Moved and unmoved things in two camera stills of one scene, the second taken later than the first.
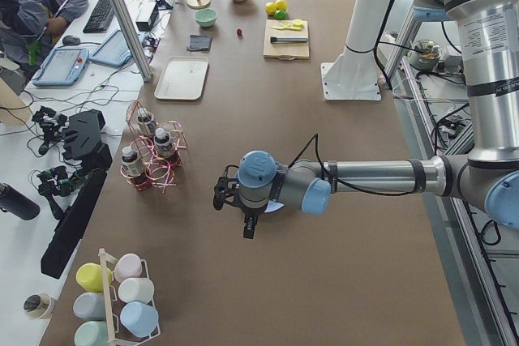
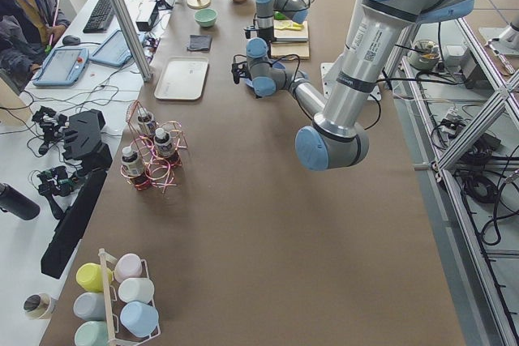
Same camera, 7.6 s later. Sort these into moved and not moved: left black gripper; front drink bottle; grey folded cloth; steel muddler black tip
Moved: left black gripper
Not moved: grey folded cloth; front drink bottle; steel muddler black tip
